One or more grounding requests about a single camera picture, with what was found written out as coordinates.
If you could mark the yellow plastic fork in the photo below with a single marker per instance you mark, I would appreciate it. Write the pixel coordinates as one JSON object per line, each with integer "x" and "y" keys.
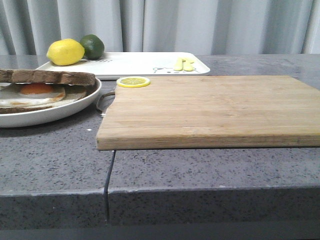
{"x": 179, "y": 64}

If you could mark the bottom bread slice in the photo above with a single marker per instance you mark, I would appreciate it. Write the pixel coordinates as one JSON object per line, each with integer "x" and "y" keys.
{"x": 71, "y": 96}

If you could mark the green lime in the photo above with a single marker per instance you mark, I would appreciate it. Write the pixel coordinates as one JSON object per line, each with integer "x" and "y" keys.
{"x": 93, "y": 46}

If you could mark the grey curtain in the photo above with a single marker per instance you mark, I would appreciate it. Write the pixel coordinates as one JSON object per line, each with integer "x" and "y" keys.
{"x": 201, "y": 27}

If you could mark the yellow plastic knife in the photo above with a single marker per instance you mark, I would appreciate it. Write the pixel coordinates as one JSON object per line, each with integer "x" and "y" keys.
{"x": 188, "y": 64}

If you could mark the white round plate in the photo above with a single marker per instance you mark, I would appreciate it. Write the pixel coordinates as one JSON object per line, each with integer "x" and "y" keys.
{"x": 37, "y": 117}

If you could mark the white bear tray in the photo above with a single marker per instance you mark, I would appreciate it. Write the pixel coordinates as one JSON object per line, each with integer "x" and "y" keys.
{"x": 114, "y": 65}

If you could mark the lemon slice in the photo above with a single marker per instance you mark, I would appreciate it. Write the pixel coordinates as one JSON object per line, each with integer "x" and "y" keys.
{"x": 133, "y": 82}

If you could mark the yellow lemon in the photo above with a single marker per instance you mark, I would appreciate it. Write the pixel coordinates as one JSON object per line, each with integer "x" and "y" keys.
{"x": 65, "y": 52}

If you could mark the fried egg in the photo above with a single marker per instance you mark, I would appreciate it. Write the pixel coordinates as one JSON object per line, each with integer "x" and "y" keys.
{"x": 30, "y": 94}

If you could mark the wooden cutting board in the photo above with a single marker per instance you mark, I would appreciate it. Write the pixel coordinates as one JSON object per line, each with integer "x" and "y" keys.
{"x": 212, "y": 112}

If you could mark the white bread slice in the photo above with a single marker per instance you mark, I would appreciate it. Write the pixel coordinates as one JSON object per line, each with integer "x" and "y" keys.
{"x": 31, "y": 76}

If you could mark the metal board handle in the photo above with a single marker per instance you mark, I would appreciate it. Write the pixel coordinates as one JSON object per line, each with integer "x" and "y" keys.
{"x": 104, "y": 102}

